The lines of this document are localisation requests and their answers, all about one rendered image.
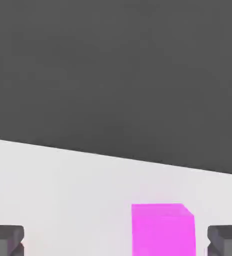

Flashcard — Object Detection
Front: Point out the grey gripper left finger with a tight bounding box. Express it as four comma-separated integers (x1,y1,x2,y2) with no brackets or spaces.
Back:
0,224,25,256

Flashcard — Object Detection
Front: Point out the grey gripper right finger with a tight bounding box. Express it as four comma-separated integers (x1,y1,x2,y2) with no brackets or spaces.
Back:
207,224,232,256

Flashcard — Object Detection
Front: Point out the small magenta cube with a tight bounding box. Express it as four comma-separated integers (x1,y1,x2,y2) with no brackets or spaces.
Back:
131,203,197,256

